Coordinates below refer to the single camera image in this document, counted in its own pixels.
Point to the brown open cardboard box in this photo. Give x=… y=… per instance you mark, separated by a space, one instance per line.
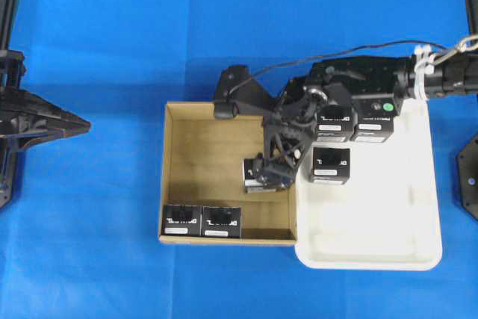
x=202 y=164

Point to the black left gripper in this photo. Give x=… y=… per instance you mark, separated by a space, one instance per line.
x=28 y=120

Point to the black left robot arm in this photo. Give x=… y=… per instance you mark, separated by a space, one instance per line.
x=12 y=71

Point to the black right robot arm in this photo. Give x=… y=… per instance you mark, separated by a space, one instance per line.
x=455 y=74

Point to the black box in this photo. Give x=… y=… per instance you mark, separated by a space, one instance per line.
x=373 y=129
x=330 y=166
x=221 y=222
x=335 y=124
x=252 y=185
x=182 y=220

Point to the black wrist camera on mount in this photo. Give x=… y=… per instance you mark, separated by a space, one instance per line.
x=237 y=93

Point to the white cable ties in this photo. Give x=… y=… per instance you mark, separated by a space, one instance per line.
x=424 y=59

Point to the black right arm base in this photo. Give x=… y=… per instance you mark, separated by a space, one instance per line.
x=467 y=172

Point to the white plastic tray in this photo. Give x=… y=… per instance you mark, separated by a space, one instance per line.
x=385 y=217

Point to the blue table cloth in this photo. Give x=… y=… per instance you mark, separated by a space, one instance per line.
x=80 y=238

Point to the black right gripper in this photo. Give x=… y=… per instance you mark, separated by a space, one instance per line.
x=372 y=86

